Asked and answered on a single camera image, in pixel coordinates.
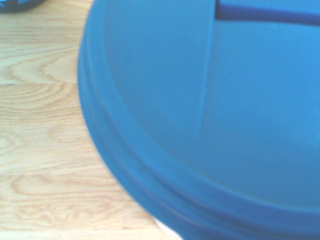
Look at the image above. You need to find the clear plastic pitcher blue lid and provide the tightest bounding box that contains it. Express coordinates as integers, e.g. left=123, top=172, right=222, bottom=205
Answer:
left=76, top=0, right=320, bottom=240

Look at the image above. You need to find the black Vega protein tub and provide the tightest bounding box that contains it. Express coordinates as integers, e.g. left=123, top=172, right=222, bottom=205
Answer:
left=0, top=0, right=47, bottom=14

